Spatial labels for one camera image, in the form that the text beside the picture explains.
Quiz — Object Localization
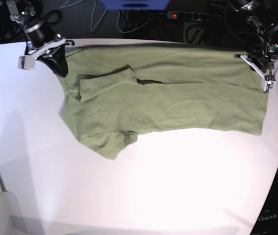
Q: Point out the black power strip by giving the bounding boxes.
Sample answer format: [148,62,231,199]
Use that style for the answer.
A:
[166,11,221,23]

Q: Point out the blue box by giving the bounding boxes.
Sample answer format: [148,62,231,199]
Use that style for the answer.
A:
[101,0,170,10]

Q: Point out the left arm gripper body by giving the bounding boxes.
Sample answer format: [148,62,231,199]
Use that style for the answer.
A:
[234,43,278,81]

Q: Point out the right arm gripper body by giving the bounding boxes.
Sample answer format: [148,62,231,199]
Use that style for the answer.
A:
[18,22,76,71]

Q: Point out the green T-shirt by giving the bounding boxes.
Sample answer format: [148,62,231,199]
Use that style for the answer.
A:
[59,44,268,159]

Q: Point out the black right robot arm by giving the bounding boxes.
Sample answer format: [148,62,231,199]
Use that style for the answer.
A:
[4,0,75,77]

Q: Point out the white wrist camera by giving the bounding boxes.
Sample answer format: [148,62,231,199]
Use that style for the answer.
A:
[18,55,36,70]
[261,79,276,93]

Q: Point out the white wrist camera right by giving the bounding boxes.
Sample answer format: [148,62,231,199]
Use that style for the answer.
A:
[18,55,36,70]

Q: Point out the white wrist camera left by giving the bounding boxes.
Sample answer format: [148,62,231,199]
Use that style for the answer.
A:
[261,79,276,93]

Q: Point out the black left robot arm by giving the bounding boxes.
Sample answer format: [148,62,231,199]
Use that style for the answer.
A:
[64,7,278,94]

